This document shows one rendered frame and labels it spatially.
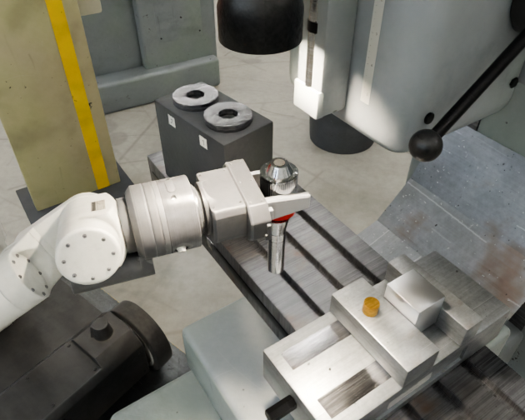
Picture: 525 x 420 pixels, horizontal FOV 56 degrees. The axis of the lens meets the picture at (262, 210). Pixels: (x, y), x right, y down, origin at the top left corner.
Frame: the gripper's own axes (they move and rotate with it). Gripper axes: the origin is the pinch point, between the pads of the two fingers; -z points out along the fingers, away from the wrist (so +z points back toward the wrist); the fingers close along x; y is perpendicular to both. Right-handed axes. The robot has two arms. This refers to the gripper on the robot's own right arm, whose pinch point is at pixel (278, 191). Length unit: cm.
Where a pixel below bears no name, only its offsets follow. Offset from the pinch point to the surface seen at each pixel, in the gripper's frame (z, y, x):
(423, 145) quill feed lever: -7.5, -14.8, -15.1
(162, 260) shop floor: 9, 121, 110
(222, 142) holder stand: 0.1, 8.9, 26.2
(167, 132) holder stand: 7.5, 14.9, 42.1
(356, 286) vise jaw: -10.6, 16.6, -5.2
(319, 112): -2.2, -13.6, -5.0
